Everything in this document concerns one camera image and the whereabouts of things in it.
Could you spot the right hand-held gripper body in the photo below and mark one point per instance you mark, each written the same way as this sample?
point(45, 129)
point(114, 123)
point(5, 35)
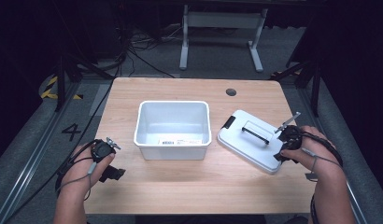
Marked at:
point(290, 138)

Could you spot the person's right hand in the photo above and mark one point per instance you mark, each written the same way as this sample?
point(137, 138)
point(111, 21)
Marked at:
point(317, 155)

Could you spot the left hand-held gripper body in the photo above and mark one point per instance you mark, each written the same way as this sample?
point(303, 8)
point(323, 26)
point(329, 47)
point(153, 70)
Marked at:
point(101, 150)

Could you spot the white plastic storage box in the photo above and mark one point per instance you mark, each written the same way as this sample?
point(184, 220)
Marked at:
point(172, 137)

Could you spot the grey metal table frame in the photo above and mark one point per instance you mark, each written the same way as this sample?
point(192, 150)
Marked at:
point(222, 20)

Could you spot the black tripod stand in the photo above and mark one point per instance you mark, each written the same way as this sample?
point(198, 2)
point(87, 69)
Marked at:
point(315, 90)
point(63, 81)

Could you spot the person's left hand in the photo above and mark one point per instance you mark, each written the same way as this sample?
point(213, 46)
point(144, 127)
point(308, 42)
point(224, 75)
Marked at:
point(77, 174)

